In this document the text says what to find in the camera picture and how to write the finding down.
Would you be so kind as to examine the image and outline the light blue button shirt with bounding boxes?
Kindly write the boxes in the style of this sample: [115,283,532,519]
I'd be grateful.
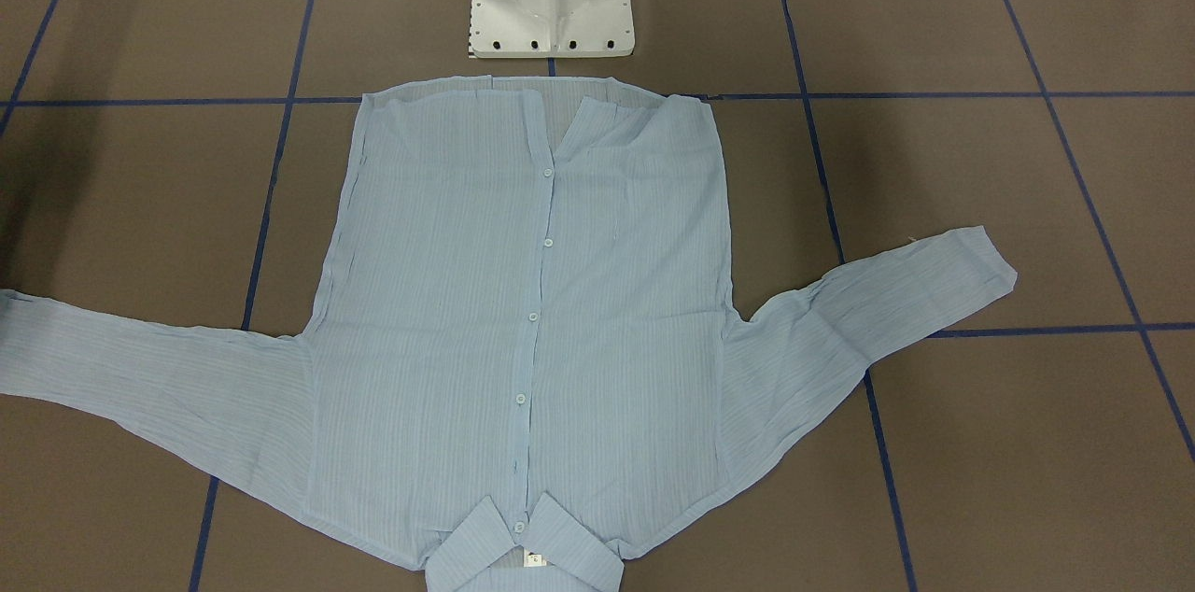
[4,77,1019,591]

